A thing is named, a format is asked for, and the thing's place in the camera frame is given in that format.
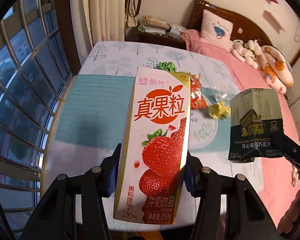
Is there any dark pistachio chocolate box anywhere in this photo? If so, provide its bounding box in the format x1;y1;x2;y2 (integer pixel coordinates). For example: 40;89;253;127
228;88;283;163

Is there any strawberry milk carton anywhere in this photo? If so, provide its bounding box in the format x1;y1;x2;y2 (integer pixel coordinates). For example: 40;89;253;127
113;67;191;225

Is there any red orange snack wrapper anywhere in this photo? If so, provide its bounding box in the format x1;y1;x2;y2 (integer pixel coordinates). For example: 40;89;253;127
190;75;208;110

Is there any pink blanket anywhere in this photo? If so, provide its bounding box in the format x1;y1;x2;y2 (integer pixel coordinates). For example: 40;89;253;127
181;30;300;225

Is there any tree print bed sheet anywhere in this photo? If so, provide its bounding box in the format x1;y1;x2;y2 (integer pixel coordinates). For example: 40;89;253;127
42;41;263;231

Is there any yellow gold foil wrapper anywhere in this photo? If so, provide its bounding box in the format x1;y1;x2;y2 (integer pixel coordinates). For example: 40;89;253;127
208;101;231;119

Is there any bear print rolled quilt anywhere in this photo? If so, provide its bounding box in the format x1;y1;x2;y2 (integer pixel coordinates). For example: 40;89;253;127
256;46;294;94

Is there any white plush bunny toy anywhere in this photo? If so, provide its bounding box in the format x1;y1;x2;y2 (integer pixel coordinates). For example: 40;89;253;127
231;40;262;69

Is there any crumpled green paper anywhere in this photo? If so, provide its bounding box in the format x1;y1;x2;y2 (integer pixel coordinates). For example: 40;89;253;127
157;62;177;72

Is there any window metal grille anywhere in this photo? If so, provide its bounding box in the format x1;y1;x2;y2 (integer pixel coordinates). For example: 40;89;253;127
0;0;72;228

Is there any dark wooden headboard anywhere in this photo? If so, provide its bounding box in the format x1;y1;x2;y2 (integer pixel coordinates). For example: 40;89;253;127
186;0;273;46

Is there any pink embroidered pillow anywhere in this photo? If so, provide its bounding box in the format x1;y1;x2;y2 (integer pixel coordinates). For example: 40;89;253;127
200;10;234;52

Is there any wooden nightstand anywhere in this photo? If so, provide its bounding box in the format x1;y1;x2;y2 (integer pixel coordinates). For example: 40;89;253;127
138;32;186;50

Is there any white box on nightstand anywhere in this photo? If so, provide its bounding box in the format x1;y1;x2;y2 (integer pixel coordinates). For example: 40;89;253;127
168;24;187;40

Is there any stack of books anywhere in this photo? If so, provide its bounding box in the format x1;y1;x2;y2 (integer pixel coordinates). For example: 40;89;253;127
138;15;171;36

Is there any cream curtain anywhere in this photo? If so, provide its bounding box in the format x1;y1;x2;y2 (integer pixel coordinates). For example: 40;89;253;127
70;0;127;48

